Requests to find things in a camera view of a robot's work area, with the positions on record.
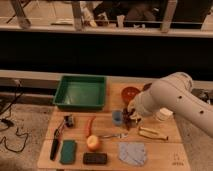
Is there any dark red grape bunch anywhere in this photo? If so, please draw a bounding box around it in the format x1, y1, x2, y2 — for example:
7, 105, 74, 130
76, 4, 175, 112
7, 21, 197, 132
123, 108, 134, 130

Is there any green sponge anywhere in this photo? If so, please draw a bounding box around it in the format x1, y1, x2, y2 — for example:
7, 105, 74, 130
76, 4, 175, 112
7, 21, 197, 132
60, 140, 77, 164

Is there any white paper cup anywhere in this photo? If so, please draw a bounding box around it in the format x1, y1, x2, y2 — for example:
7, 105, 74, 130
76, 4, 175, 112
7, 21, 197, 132
155, 108, 173, 122

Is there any black handled knife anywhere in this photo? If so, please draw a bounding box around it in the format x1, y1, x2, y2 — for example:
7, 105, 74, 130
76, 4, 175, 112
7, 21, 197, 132
50, 129, 60, 161

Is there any black cable on floor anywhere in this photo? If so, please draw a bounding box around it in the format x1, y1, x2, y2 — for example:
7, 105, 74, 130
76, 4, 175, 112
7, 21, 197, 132
0, 79, 30, 154

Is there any red bowl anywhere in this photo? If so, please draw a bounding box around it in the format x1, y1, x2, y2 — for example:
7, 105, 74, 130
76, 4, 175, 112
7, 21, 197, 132
121, 87, 140, 104

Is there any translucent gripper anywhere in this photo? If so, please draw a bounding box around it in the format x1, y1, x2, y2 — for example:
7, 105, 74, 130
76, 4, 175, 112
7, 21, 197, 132
127, 100, 141, 120

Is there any orange carrot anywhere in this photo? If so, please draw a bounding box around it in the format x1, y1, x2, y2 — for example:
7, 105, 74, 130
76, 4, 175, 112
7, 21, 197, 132
85, 116, 96, 138

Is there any small black binder clip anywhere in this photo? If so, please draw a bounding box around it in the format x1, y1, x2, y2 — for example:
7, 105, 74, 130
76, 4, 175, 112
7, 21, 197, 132
64, 115, 74, 128

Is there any blue cloth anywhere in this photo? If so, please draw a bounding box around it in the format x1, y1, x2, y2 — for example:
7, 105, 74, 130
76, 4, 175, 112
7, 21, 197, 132
118, 142, 147, 166

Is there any banana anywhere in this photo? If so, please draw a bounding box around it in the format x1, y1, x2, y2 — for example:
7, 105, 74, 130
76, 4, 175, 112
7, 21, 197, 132
138, 127, 168, 140

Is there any red handled tool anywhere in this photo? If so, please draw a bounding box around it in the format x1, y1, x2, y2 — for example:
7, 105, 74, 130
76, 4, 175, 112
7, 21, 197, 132
54, 120, 65, 139

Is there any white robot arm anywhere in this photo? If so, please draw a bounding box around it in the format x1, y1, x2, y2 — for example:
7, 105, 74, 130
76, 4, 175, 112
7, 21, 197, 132
127, 72, 213, 138

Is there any blue plastic cup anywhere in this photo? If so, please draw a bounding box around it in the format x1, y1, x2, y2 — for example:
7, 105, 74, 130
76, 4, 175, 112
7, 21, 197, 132
112, 110, 123, 126

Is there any green plastic tray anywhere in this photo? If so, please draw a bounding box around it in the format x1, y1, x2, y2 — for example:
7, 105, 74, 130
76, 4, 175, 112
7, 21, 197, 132
53, 76, 106, 110

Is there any purple bowl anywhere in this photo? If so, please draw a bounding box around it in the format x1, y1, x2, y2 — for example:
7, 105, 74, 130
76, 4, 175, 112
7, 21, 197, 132
142, 83, 152, 91

